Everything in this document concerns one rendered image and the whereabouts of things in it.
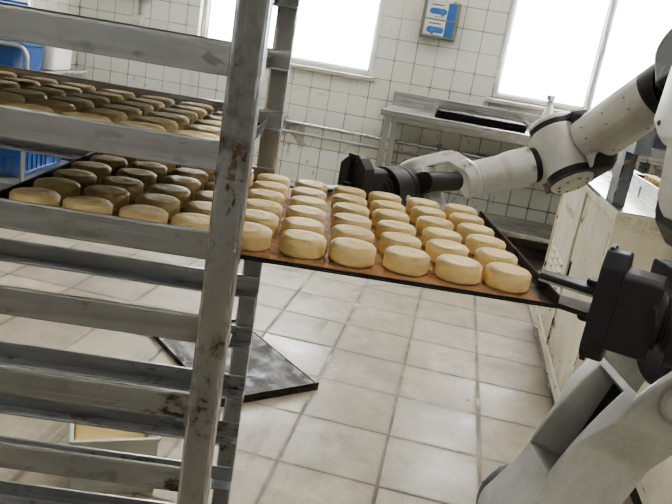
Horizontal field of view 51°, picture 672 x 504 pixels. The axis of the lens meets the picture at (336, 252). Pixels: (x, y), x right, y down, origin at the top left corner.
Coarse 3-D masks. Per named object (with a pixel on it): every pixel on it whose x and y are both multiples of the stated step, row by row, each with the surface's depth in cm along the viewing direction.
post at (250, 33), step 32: (256, 0) 60; (256, 32) 61; (256, 64) 62; (256, 96) 62; (224, 128) 63; (256, 128) 66; (224, 160) 64; (224, 192) 65; (224, 224) 66; (224, 256) 66; (224, 288) 67; (224, 320) 68; (224, 352) 69; (192, 384) 70; (192, 416) 71; (192, 448) 72; (192, 480) 73
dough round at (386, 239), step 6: (384, 234) 81; (390, 234) 82; (396, 234) 82; (402, 234) 83; (384, 240) 80; (390, 240) 79; (396, 240) 79; (402, 240) 80; (408, 240) 80; (414, 240) 81; (378, 246) 81; (384, 246) 80; (408, 246) 79; (414, 246) 79; (420, 246) 80
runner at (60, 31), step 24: (0, 24) 63; (24, 24) 63; (48, 24) 63; (72, 24) 63; (96, 24) 63; (120, 24) 63; (72, 48) 64; (96, 48) 64; (120, 48) 64; (144, 48) 64; (168, 48) 64; (192, 48) 64; (216, 48) 64; (216, 72) 65; (264, 72) 65
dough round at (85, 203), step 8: (64, 200) 73; (72, 200) 73; (80, 200) 73; (88, 200) 74; (96, 200) 74; (104, 200) 75; (72, 208) 71; (80, 208) 71; (88, 208) 72; (96, 208) 72; (104, 208) 73; (112, 208) 74
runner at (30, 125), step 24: (0, 120) 66; (24, 120) 66; (48, 120) 66; (72, 120) 66; (96, 120) 66; (48, 144) 66; (72, 144) 66; (96, 144) 66; (120, 144) 66; (144, 144) 66; (168, 144) 66; (192, 144) 66; (216, 144) 66
